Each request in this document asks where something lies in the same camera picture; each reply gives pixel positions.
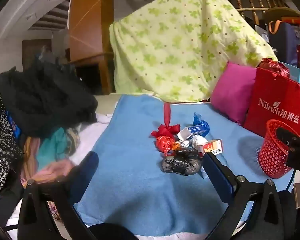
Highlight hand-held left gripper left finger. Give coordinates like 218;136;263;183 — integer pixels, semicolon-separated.
18;151;99;240

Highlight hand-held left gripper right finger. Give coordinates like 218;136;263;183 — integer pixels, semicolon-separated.
202;152;299;240

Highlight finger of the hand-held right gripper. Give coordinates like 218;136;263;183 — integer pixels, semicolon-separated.
276;127;300;146

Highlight red plastic mesh basket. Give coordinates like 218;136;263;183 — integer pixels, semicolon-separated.
259;119;300;179

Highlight red and white cigarette box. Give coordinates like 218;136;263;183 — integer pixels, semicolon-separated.
198;139;223;155

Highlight black plastic bag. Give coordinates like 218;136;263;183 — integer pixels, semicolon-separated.
161;147;203;176

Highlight white paper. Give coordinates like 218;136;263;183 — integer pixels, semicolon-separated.
192;135;208;147

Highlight white medicine box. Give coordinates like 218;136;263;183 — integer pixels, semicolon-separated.
177;126;206;141

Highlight blue plastic bag bundle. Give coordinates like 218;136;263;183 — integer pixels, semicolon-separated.
193;112;210;137

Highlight small red plastic bag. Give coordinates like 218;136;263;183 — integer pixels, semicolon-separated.
155;135;176;153

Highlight red ribbon bow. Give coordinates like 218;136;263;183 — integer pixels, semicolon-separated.
150;102;181;138

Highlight white bed sheet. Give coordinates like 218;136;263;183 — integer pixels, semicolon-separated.
70;114;113;165

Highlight pink cloth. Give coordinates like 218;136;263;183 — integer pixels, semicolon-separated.
21;159;75;184

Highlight light blue blanket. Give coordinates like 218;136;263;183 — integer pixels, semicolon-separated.
74;94;270;237

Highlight teal cloth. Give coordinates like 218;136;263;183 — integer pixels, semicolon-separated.
37;127;71;170

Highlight red paper shopping bag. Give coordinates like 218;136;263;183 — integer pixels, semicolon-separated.
243;67;300;138

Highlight light blue cardboard box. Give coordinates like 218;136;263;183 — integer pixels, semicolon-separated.
286;64;300;87

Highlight pink pillow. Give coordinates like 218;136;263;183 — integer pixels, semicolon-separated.
210;61;257;126

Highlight large red plastic bag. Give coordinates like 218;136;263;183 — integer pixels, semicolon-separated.
259;58;290;78

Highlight black fluffy cloth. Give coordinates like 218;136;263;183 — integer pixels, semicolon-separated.
0;61;98;138

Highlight black white floral cloth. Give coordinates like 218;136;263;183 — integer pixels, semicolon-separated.
0;79;25;198

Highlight round woven tray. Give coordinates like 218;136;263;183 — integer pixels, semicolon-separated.
264;6;300;22

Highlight green clover print quilt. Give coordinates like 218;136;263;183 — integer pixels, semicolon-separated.
109;0;278;103

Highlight thin gripper cable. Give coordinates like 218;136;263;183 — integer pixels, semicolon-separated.
287;169;296;193

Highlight navy bag with orange handles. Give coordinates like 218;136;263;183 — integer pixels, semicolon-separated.
267;20;298;63

